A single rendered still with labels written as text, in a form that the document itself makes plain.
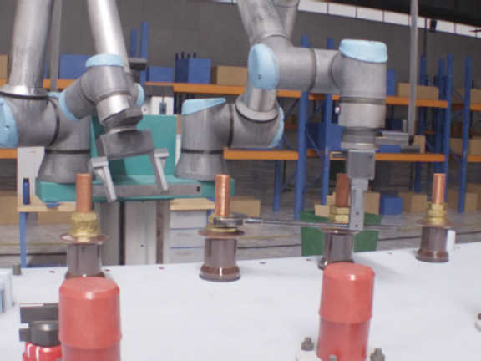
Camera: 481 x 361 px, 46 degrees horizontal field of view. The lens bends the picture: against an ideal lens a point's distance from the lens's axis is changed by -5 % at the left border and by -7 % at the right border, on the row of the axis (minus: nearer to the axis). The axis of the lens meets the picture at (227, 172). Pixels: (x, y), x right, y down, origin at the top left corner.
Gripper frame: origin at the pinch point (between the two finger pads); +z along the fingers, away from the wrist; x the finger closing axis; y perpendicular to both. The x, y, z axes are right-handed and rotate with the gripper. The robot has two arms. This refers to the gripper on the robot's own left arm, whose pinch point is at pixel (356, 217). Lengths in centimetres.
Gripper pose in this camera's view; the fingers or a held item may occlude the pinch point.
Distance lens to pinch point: 116.5
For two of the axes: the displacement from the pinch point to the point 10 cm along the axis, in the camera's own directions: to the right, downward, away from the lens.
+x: -1.6, 0.9, -9.8
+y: -9.9, -0.5, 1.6
